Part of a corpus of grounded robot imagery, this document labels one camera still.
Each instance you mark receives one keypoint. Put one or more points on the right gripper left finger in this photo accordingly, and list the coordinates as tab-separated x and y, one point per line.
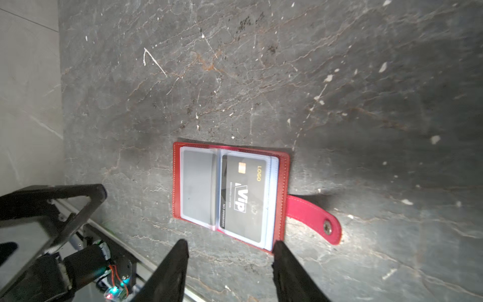
167	283

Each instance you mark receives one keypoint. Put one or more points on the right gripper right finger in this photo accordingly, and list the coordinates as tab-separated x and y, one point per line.
291	281

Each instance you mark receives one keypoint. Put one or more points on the red leather card holder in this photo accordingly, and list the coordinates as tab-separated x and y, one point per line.
197	189

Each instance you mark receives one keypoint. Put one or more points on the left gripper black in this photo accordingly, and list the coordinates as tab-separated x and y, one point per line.
26	264

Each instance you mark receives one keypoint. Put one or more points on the black VIP credit card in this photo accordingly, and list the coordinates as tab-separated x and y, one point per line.
244	196

